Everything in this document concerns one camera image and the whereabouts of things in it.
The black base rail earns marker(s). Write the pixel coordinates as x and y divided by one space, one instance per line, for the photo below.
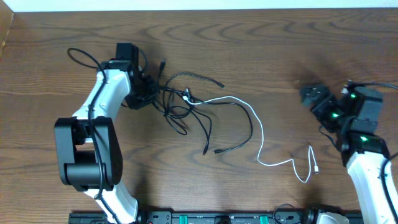
282 214

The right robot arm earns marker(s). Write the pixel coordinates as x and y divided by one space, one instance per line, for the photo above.
354 119

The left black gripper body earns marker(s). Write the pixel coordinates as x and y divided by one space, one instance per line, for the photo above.
144 94

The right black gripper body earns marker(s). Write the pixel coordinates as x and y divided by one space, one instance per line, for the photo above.
314 94

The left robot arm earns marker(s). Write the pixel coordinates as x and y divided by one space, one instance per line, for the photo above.
88 152

